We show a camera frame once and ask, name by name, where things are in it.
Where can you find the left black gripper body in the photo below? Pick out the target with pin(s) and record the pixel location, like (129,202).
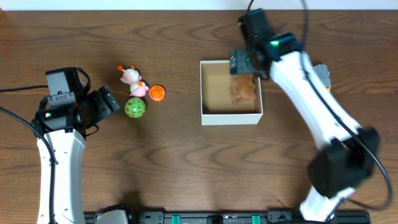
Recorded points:
(109,99)

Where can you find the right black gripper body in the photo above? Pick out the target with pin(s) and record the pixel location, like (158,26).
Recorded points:
(249,61)

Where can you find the brown plush bear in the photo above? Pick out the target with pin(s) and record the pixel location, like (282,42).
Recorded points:
(242,88)

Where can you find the green numbered dice ball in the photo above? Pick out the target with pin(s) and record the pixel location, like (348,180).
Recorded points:
(135,107)

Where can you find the white pink rabbit figure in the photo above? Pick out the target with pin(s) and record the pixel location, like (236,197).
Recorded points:
(133,78)

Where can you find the orange patterned ball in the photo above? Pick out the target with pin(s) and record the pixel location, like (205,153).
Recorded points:
(157,93)

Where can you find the yellow grey toy truck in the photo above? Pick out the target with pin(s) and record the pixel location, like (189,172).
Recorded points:
(324,75)

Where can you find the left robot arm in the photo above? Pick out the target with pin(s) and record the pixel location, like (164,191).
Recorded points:
(61,125)

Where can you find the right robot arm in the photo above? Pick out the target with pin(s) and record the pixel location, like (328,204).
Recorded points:
(347,152)

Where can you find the white cardboard box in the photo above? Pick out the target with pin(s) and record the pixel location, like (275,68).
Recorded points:
(217,107)

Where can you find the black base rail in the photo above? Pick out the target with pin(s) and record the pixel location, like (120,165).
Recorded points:
(275,216)

